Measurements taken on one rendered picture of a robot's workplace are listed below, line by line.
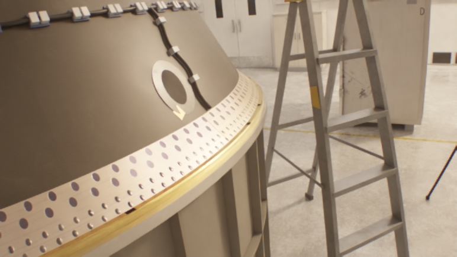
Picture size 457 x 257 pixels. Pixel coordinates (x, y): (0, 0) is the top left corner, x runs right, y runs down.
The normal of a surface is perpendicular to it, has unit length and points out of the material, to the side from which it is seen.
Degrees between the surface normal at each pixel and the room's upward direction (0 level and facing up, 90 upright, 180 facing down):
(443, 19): 90
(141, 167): 43
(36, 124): 62
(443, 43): 90
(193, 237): 90
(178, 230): 90
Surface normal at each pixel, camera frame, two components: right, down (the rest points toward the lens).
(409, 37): -0.44, 0.35
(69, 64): 0.65, -0.31
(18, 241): 0.38, -0.55
